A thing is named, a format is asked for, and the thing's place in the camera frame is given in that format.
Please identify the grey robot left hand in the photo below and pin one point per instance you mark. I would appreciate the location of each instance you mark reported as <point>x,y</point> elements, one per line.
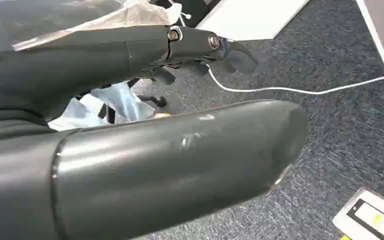
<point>178,159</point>

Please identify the black caster leg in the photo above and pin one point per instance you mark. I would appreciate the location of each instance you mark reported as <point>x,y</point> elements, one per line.
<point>155,100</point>

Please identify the pale blue plastic film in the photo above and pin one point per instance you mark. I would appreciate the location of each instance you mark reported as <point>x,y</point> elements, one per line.
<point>122,102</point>

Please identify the crumpled clear plastic wrap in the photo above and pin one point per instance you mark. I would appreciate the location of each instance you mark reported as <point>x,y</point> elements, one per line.
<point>135,15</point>

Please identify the dark blue carpet mat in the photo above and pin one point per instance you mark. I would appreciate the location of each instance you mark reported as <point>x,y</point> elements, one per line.
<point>328,132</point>

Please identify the white flat board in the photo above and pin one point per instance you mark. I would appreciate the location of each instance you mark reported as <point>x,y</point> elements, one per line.
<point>251,18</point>

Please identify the robot left arm ribbed sleeve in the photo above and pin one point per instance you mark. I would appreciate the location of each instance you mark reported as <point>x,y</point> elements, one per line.
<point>0,125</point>

